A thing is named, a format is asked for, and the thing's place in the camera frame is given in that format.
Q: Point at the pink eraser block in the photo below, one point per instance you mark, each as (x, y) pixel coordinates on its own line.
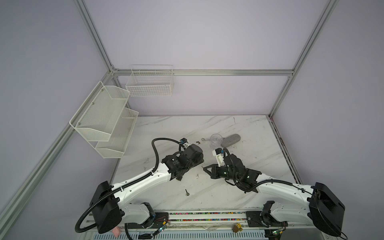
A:
(116, 232)

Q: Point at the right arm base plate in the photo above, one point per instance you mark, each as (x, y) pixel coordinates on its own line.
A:
(260, 219)

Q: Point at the clear plastic cup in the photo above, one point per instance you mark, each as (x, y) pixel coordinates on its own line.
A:
(216, 141)

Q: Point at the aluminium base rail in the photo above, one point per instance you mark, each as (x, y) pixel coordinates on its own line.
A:
(210, 225)

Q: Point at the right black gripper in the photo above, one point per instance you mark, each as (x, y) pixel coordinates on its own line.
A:
(213, 173)

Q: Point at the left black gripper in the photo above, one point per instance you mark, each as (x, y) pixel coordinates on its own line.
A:
(199, 160)

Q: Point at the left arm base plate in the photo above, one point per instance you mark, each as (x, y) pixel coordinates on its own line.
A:
(156, 220)

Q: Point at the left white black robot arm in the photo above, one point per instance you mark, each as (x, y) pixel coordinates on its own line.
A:
(112, 205)

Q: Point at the white two-tier mesh shelf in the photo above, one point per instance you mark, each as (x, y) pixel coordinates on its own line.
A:
(105, 121)

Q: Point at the white wire basket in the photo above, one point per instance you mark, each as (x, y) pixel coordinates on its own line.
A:
(151, 81)

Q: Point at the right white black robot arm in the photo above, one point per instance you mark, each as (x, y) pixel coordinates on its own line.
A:
(316, 205)

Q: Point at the aluminium frame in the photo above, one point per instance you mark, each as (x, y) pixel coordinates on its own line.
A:
(23, 196)

